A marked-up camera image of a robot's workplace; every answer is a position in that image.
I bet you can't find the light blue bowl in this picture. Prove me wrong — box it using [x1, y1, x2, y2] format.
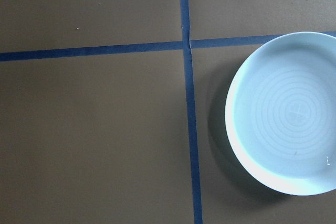
[225, 31, 336, 196]

